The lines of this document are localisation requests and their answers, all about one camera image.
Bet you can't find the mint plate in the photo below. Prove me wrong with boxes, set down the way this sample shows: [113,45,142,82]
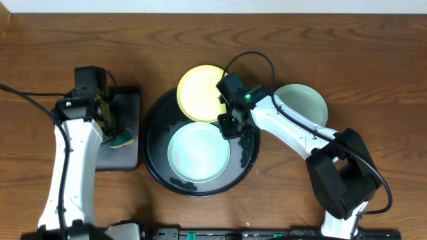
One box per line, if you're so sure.
[274,84,328,126]
[167,122,231,183]

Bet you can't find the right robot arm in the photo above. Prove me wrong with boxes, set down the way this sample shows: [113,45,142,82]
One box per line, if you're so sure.
[216,73,382,239]

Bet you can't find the mint plate front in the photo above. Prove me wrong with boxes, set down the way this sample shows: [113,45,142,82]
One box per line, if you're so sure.
[167,122,231,183]

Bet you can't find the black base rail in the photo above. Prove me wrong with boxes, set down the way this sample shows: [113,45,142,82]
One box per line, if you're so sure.
[146,227,403,240]

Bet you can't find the black rectangular tray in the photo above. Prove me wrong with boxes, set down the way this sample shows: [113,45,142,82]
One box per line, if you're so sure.
[96,86,141,171]

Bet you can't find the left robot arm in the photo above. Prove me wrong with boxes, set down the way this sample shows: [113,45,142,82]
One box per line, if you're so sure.
[21,66,143,239]

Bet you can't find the yellow plate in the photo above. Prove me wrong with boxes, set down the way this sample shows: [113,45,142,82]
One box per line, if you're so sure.
[177,65,226,123]

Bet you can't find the green yellow sponge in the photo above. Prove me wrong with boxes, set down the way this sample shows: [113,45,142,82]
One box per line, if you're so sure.
[109,129,134,149]

